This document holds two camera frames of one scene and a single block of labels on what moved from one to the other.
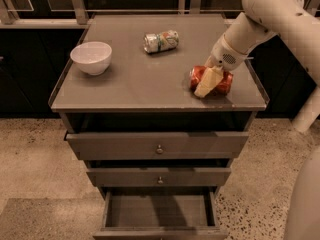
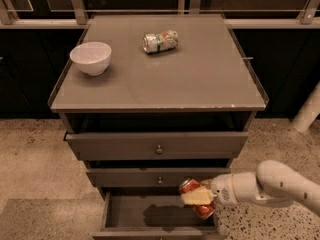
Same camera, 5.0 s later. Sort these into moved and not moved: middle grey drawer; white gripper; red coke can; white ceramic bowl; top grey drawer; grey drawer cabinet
Moved: red coke can; white gripper
Not moved: top grey drawer; middle grey drawer; grey drawer cabinet; white ceramic bowl
